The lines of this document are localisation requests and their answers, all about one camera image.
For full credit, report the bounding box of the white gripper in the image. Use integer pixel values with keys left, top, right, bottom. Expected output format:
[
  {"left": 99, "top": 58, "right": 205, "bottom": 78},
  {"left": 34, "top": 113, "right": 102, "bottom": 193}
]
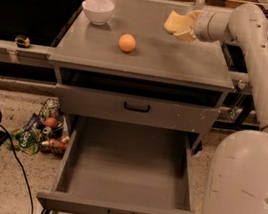
[{"left": 174, "top": 9, "right": 231, "bottom": 43}]

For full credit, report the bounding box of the yellow sponge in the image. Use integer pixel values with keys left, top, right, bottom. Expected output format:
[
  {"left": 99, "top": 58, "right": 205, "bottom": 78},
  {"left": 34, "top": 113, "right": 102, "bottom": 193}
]
[{"left": 164, "top": 11, "right": 194, "bottom": 35}]

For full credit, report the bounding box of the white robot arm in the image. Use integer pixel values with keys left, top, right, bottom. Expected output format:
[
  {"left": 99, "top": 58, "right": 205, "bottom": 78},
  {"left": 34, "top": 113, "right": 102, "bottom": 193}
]
[{"left": 173, "top": 3, "right": 268, "bottom": 214}]

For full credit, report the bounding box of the grey drawer cabinet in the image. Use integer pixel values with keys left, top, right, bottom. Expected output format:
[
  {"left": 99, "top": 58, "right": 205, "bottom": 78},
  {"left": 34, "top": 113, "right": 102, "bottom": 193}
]
[{"left": 37, "top": 0, "right": 247, "bottom": 162}]

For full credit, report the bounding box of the closed grey upper drawer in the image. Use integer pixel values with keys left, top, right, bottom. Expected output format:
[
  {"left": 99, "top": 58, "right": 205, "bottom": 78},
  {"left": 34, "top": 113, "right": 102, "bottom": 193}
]
[{"left": 55, "top": 84, "right": 219, "bottom": 134}]

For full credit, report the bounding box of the open grey lower drawer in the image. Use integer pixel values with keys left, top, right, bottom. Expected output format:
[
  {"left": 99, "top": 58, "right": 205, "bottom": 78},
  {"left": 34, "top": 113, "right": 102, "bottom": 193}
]
[{"left": 37, "top": 117, "right": 195, "bottom": 214}]

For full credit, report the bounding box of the orange fruit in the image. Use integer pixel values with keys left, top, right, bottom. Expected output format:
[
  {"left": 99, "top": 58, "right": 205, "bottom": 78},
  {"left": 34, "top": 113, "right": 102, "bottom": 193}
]
[{"left": 119, "top": 34, "right": 136, "bottom": 52}]

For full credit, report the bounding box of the white bowl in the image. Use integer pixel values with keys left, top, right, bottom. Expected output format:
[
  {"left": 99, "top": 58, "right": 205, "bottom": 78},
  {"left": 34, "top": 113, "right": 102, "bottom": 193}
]
[{"left": 82, "top": 0, "right": 115, "bottom": 25}]

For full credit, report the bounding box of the black side table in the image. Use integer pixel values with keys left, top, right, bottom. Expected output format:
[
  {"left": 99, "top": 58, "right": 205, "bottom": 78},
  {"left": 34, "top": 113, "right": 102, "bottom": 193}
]
[{"left": 228, "top": 4, "right": 268, "bottom": 133}]

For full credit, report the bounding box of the small yellow black object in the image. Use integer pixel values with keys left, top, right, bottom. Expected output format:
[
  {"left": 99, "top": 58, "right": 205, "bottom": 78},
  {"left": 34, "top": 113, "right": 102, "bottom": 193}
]
[{"left": 15, "top": 35, "right": 31, "bottom": 49}]

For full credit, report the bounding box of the green snack bag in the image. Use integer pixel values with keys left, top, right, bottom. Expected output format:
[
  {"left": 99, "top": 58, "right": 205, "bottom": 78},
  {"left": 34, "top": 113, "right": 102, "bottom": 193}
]
[{"left": 5, "top": 129, "right": 41, "bottom": 155}]

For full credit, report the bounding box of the wire basket of items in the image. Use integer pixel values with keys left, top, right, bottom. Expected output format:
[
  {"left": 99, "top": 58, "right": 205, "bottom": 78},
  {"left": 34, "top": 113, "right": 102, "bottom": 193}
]
[{"left": 36, "top": 98, "right": 69, "bottom": 155}]

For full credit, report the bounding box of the black cable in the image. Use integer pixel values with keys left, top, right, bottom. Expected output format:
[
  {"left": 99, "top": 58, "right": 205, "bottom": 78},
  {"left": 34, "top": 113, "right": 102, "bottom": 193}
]
[{"left": 0, "top": 123, "right": 48, "bottom": 214}]

